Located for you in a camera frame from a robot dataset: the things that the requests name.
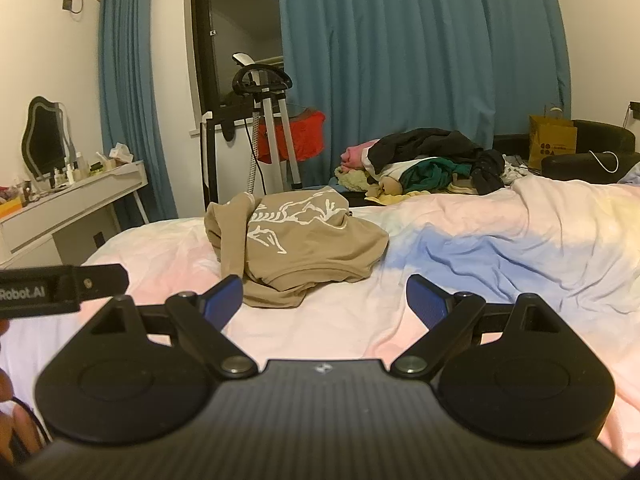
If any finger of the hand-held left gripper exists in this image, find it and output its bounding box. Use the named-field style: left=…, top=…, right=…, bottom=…
left=70, top=263, right=130, bottom=307

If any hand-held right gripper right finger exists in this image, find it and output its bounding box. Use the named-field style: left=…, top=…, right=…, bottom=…
left=390, top=274, right=562, bottom=379

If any person's left hand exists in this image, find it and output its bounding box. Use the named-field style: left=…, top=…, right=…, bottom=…
left=0, top=317, right=47, bottom=466

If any group of cosmetic bottles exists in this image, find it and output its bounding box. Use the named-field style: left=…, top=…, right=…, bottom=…
left=10, top=151, right=108, bottom=196

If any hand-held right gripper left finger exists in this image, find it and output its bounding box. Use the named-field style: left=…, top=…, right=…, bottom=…
left=90, top=274, right=259, bottom=379

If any wide blue curtain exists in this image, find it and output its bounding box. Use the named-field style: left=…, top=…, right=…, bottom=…
left=275, top=0, right=572, bottom=191

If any dark window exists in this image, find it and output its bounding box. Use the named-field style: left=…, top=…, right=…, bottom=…
left=190, top=0, right=286, bottom=111

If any black armchair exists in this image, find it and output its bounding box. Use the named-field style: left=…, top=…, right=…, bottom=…
left=492, top=119, right=640, bottom=186

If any yellow paper bag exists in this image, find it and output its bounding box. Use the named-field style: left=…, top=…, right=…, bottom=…
left=528, top=105, right=577, bottom=171

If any pastel bed blanket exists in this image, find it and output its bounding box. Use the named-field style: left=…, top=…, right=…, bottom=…
left=0, top=172, right=640, bottom=466

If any wavy black mirror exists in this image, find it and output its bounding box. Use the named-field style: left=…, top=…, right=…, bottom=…
left=21, top=96, right=71, bottom=181

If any white vanity desk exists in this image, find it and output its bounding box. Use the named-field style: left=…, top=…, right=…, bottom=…
left=0, top=160, right=149, bottom=271

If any red cloth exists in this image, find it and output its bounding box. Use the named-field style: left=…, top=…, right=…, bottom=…
left=256, top=109, right=327, bottom=165

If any pile of mixed clothes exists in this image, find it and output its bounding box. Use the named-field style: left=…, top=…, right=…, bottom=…
left=334, top=128, right=526, bottom=206

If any white cable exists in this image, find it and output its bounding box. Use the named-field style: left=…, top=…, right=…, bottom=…
left=588, top=150, right=620, bottom=173

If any tissue box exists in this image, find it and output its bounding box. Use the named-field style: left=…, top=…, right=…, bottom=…
left=102, top=142, right=135, bottom=167

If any narrow blue curtain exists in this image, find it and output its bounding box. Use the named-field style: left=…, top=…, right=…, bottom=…
left=97, top=0, right=179, bottom=226

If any tan hoodie with white print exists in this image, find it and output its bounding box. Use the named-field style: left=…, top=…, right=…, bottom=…
left=204, top=186, right=390, bottom=309

